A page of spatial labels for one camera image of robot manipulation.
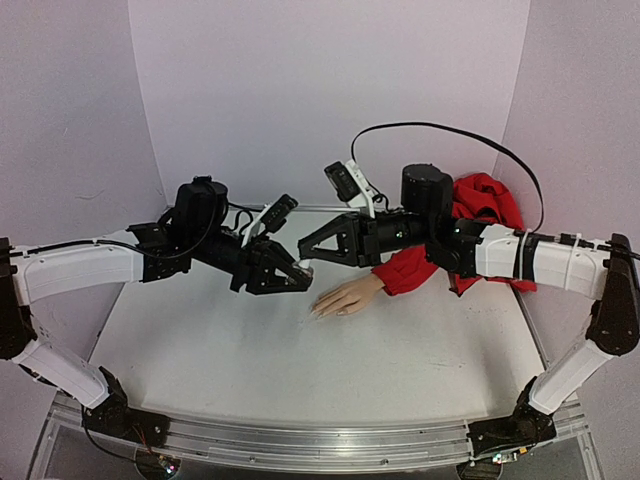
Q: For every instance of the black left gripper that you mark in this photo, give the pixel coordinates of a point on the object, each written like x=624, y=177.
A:
x=278, y=256

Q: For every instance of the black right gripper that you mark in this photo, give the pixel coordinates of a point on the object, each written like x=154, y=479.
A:
x=369, y=240

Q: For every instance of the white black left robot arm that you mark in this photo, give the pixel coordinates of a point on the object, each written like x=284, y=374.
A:
x=79, y=276

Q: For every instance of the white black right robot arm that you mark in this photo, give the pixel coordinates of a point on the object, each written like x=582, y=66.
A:
x=603, y=271

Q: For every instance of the mannequin hand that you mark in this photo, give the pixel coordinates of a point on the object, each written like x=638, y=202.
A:
x=348, y=298

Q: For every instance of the red dress cloth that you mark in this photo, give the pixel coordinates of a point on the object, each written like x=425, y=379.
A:
x=476, y=196

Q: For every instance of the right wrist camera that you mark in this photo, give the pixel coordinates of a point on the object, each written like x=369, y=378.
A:
x=351, y=186

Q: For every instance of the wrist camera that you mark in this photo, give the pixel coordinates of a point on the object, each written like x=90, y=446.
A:
x=351, y=186
x=270, y=219

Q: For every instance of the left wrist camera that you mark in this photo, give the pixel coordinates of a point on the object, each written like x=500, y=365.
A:
x=270, y=219

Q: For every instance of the aluminium table edge rail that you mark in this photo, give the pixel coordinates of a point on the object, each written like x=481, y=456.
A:
x=299, y=208

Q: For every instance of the aluminium front base frame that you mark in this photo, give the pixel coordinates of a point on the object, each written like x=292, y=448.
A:
x=317, y=449

